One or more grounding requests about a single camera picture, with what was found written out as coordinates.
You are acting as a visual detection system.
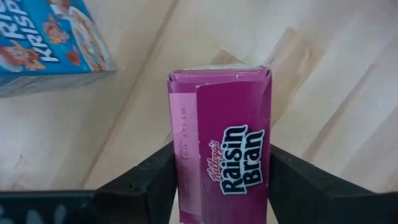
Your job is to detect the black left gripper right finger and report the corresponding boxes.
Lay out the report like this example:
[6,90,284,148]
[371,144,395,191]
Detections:
[268,142,379,224]

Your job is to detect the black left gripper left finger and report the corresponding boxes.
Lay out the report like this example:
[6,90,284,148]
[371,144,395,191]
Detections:
[92,141,178,224]

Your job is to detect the Rice Krispies cereal box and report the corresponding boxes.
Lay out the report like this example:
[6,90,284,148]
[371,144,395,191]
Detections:
[0,0,118,98]

